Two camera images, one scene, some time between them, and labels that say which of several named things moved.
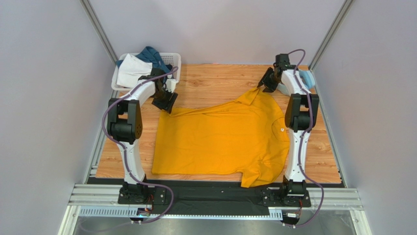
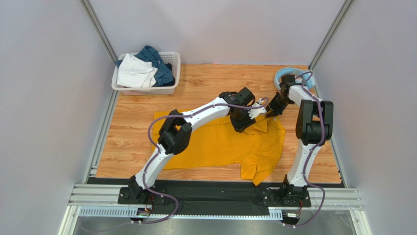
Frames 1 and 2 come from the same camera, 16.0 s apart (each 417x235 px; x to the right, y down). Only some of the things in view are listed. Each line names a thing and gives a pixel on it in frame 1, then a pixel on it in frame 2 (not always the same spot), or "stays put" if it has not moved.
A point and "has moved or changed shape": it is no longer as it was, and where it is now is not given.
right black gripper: x=268 y=82 -> x=275 y=108
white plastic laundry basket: x=173 y=59 stays put
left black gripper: x=167 y=104 -> x=240 y=127
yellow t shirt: x=246 y=135 has moved or changed shape
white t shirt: x=131 y=69 stays put
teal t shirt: x=150 y=55 stays put
